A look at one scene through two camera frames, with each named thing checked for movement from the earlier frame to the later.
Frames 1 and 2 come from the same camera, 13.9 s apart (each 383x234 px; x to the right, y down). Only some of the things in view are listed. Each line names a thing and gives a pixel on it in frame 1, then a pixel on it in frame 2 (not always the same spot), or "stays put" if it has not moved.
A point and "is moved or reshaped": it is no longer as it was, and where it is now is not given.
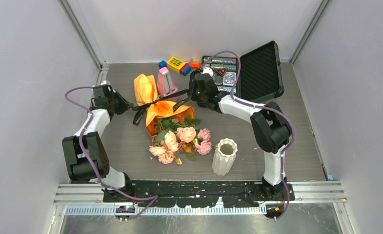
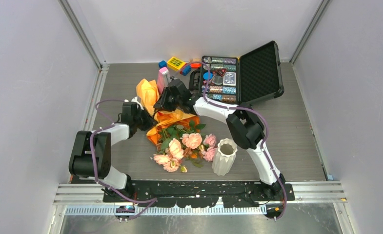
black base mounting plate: (196, 193) stays put
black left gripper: (125, 105) -> (150, 120)
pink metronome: (166, 86) stays put
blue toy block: (162, 64) stays put
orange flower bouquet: (174, 132) is moved or reshaped
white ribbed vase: (224, 156) stays put
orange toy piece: (195, 65) stays put
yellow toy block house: (174, 64) stays put
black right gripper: (193, 97) -> (160, 104)
